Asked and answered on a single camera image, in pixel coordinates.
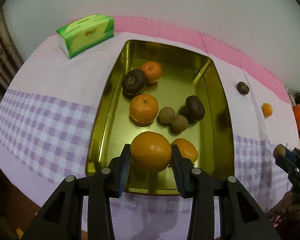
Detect beige door frame moulding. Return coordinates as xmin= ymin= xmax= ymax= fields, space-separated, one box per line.
xmin=0 ymin=12 xmax=24 ymax=102

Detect small yellow orange fruit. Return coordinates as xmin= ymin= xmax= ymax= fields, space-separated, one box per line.
xmin=171 ymin=138 xmax=198 ymax=164

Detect person's right hand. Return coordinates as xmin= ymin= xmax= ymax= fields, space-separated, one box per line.
xmin=266 ymin=190 xmax=300 ymax=228

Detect small brown green fruit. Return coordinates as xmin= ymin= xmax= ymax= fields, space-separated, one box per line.
xmin=158 ymin=107 xmax=175 ymax=125

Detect small dark round fruit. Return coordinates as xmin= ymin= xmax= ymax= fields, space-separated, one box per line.
xmin=236 ymin=81 xmax=250 ymax=95

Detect green tissue pack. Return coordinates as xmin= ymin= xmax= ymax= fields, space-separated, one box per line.
xmin=56 ymin=14 xmax=115 ymax=59

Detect round yellow orange ball fruit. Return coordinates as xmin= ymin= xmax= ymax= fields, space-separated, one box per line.
xmin=273 ymin=144 xmax=286 ymax=159

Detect gold metal tray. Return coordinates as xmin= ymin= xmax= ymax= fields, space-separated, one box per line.
xmin=85 ymin=39 xmax=235 ymax=196

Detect large orange tangerine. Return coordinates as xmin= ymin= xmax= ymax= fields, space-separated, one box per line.
xmin=130 ymin=131 xmax=172 ymax=173

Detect small orange kumquat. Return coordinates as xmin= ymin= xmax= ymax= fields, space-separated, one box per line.
xmin=262 ymin=102 xmax=273 ymax=118

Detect pink purple checked tablecloth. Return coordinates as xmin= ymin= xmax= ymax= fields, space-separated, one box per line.
xmin=0 ymin=16 xmax=299 ymax=210

